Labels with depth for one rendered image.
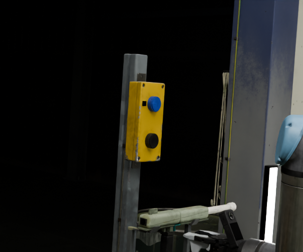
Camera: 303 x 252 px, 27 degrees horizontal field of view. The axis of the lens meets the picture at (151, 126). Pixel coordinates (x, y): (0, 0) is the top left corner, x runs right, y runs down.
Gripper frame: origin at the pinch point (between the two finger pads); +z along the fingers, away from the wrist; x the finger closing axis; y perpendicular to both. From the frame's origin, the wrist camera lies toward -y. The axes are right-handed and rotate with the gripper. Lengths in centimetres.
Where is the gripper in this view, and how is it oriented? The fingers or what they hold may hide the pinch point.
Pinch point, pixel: (192, 232)
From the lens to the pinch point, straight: 196.8
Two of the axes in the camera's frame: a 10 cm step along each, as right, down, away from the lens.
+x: 6.6, 0.0, 7.6
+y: -0.6, 10.0, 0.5
